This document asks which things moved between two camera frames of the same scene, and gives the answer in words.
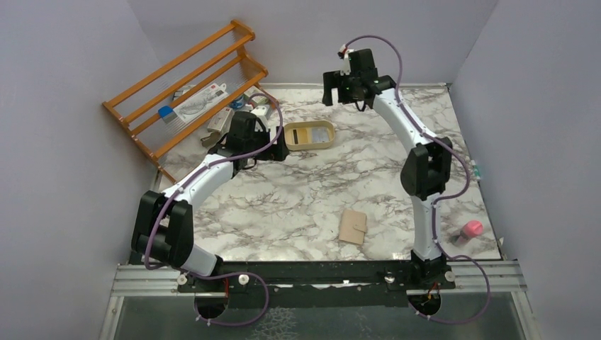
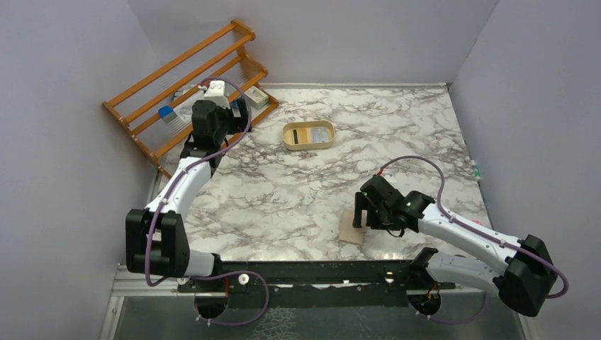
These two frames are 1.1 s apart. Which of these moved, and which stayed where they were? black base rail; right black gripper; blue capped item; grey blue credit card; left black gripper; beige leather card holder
Moved: left black gripper; right black gripper
Stayed: beige leather card holder; grey blue credit card; black base rail; blue capped item
